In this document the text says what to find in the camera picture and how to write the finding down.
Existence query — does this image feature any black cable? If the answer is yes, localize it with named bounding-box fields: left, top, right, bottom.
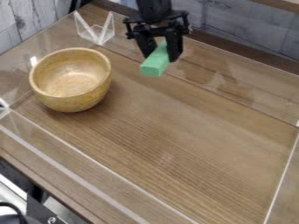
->
left=0, top=201, right=28, bottom=224

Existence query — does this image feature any wooden bowl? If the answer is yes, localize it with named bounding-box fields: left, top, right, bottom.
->
left=30, top=47, right=112, bottom=113

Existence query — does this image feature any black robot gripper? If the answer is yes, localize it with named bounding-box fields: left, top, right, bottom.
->
left=123, top=0, right=190, bottom=62

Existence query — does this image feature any clear acrylic corner bracket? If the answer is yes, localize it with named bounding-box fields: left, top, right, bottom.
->
left=74, top=11, right=115, bottom=46

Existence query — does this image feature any green rectangular block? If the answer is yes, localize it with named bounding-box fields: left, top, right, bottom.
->
left=140, top=41, right=170, bottom=77

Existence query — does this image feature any black metal bracket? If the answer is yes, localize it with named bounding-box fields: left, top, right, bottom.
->
left=26, top=194, right=68, bottom=224

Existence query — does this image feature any clear acrylic barrier wall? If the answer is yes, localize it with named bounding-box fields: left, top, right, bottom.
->
left=0, top=17, right=299, bottom=224

